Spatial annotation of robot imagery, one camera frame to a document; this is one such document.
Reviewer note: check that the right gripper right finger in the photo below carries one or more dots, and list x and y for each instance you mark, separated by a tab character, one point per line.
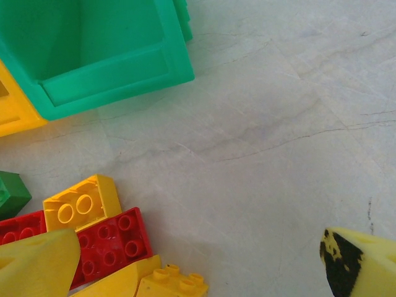
371	269

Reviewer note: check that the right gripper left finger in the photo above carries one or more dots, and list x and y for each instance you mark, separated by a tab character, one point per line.
37	266

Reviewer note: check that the red lego brick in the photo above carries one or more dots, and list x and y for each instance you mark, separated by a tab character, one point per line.
117	244
28	222

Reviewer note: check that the green lego brick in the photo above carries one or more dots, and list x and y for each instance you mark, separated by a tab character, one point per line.
14	191

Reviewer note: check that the yellow curved lego brick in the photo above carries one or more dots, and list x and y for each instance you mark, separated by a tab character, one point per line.
117	281

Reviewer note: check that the yellow plastic bin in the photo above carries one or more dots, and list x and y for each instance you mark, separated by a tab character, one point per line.
15	114

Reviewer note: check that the green plastic bin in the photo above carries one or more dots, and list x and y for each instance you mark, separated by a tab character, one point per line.
92	46

